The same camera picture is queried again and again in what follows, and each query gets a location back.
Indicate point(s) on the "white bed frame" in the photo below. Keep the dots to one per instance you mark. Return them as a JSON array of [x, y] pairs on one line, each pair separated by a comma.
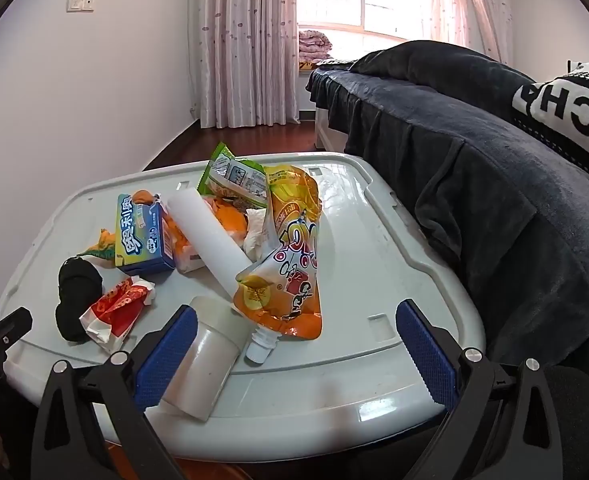
[[329, 132]]

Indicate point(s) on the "red white wrapper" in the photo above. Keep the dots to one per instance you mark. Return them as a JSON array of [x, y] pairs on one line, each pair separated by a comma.
[[119, 307]]

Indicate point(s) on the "orange drink pouch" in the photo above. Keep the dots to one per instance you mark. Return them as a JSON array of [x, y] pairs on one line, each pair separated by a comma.
[[289, 270]]

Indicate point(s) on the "black sock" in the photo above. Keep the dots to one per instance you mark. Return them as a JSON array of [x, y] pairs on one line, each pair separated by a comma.
[[77, 290]]

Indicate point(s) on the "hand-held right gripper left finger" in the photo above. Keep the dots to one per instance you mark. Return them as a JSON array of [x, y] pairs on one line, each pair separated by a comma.
[[168, 355]]

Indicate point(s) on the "folded pink blanket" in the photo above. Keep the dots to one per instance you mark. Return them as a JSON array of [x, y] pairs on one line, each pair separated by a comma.
[[315, 45]]

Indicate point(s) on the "pink dotted curtain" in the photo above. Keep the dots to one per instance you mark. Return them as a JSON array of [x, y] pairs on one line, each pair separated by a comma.
[[244, 45], [467, 7]]

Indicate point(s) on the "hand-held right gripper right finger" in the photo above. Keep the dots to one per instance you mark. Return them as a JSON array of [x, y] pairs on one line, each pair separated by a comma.
[[424, 355]]

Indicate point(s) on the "orange plastic bag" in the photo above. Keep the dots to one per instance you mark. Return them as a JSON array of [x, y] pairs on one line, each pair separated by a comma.
[[229, 220]]

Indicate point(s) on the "blue cookie box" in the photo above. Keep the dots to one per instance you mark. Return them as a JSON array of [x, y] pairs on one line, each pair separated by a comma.
[[142, 240]]

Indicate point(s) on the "white wall socket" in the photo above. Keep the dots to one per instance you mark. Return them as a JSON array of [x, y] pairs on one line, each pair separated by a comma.
[[81, 2]]

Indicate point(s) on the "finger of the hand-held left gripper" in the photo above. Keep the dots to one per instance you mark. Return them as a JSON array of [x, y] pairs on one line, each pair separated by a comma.
[[9, 327]]

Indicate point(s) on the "white plastic cup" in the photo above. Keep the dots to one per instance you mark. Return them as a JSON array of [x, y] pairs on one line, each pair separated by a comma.
[[209, 360]]

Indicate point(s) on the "white foam tube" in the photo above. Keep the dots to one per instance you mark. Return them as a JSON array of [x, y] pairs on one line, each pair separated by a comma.
[[204, 240]]

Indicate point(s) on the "yellow green wrapper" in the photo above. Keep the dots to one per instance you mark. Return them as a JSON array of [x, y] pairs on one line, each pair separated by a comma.
[[105, 249]]

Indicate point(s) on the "yellow patterned cloth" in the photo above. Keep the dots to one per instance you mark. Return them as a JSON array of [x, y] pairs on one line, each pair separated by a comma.
[[308, 66]]

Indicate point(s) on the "green snack packet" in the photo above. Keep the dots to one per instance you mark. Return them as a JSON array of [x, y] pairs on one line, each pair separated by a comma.
[[234, 175]]

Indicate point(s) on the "crumpled white tissue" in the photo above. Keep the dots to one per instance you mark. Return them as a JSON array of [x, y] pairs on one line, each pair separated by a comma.
[[257, 232]]

